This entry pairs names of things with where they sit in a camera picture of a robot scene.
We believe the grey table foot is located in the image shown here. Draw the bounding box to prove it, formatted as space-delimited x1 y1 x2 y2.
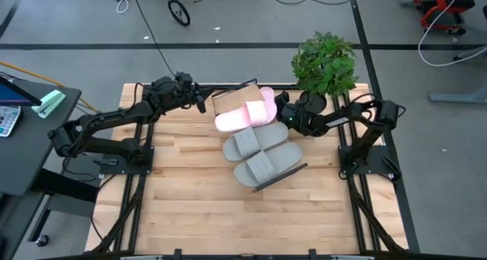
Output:
428 87 487 105

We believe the thin black floor cable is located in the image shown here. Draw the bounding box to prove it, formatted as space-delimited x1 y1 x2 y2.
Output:
130 0 179 79

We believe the pink slide sandal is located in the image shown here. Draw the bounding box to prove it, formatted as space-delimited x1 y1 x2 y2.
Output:
214 96 279 135
259 86 276 103

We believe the black coiled cable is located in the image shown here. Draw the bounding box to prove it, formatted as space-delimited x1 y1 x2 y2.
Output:
167 0 191 27

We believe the monitor with blue screen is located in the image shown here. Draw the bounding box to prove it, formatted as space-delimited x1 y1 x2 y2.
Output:
0 75 42 107

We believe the grey table leg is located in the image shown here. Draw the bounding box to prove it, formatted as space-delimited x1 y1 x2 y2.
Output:
452 45 487 62

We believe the long white cable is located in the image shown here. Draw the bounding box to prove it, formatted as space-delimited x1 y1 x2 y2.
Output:
417 0 487 68

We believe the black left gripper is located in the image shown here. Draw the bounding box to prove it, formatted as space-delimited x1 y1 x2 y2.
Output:
177 72 216 115

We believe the grey slide sandal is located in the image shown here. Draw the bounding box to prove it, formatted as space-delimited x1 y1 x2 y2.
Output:
232 141 304 189
222 122 290 163

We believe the wooden shelf with black frame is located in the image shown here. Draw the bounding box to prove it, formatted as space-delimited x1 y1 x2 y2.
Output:
212 77 309 193

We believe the black aluminium table frame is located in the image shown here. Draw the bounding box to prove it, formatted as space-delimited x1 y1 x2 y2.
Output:
85 71 419 260

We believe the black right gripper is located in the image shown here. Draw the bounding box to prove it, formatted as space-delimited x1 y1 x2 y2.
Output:
275 91 307 136

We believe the green plant in black pot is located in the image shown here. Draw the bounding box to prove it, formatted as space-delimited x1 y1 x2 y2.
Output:
291 30 359 116

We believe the yellow hanging cable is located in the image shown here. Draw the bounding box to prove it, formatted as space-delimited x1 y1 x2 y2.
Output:
0 60 98 113

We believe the white calculator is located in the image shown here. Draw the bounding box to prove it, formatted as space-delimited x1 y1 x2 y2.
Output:
0 105 23 138

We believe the mint green stapler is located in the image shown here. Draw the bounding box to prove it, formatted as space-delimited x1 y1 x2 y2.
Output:
30 89 67 119

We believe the dark grey desk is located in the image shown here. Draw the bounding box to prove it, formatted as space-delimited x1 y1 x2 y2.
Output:
0 77 100 260

